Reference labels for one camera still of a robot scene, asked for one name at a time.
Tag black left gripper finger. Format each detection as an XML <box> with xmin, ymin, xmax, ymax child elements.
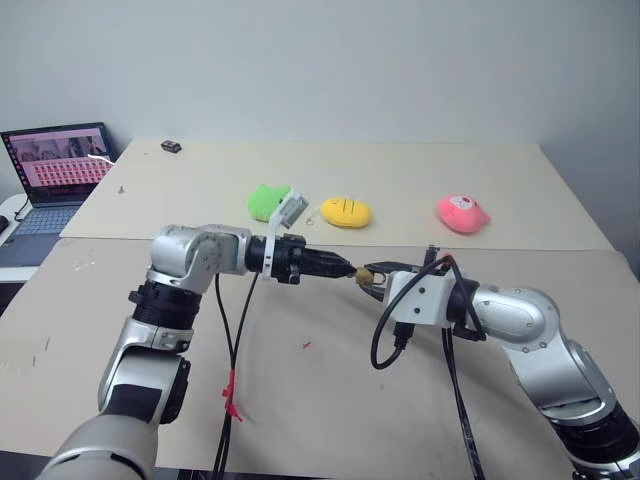
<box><xmin>304</xmin><ymin>262</ymin><xmax>355</xmax><ymax>280</ymax></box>
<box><xmin>304</xmin><ymin>247</ymin><xmax>352</xmax><ymax>267</ymax></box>

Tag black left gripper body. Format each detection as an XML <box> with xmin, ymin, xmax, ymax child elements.
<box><xmin>271</xmin><ymin>233</ymin><xmax>308</xmax><ymax>287</ymax></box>

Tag yellow plush toy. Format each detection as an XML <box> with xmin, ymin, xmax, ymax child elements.
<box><xmin>320</xmin><ymin>196</ymin><xmax>374</xmax><ymax>230</ymax></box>

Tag green plush toy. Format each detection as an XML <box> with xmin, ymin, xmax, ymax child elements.
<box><xmin>247</xmin><ymin>183</ymin><xmax>293</xmax><ymax>224</ymax></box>

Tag pink plush toy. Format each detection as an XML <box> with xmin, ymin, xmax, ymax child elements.
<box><xmin>436</xmin><ymin>194</ymin><xmax>492</xmax><ymax>235</ymax></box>

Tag open laptop computer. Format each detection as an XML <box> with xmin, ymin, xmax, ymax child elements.
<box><xmin>0</xmin><ymin>121</ymin><xmax>117</xmax><ymax>268</ymax></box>

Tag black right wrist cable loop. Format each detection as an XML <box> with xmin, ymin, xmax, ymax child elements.
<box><xmin>370</xmin><ymin>253</ymin><xmax>487</xmax><ymax>372</ymax></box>

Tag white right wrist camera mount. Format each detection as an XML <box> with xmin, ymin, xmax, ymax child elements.
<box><xmin>385</xmin><ymin>271</ymin><xmax>455</xmax><ymax>330</ymax></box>

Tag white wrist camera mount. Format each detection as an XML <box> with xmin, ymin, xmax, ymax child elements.
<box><xmin>385</xmin><ymin>271</ymin><xmax>455</xmax><ymax>330</ymax></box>
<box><xmin>260</xmin><ymin>188</ymin><xmax>310</xmax><ymax>285</ymax></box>

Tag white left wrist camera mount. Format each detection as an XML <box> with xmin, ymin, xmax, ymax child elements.
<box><xmin>260</xmin><ymin>188</ymin><xmax>310</xmax><ymax>285</ymax></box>

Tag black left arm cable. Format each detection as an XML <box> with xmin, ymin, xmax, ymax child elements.
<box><xmin>218</xmin><ymin>272</ymin><xmax>261</xmax><ymax>480</ymax></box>
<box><xmin>213</xmin><ymin>272</ymin><xmax>237</xmax><ymax>480</ymax></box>

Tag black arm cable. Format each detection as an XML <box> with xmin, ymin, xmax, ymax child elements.
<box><xmin>218</xmin><ymin>272</ymin><xmax>261</xmax><ymax>480</ymax></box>
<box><xmin>440</xmin><ymin>327</ymin><xmax>490</xmax><ymax>480</ymax></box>
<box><xmin>213</xmin><ymin>272</ymin><xmax>237</xmax><ymax>480</ymax></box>

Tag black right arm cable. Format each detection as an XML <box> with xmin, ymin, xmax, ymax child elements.
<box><xmin>440</xmin><ymin>327</ymin><xmax>490</xmax><ymax>480</ymax></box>

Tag red tape on cables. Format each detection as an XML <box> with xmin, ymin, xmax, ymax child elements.
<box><xmin>220</xmin><ymin>368</ymin><xmax>245</xmax><ymax>424</ymax></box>

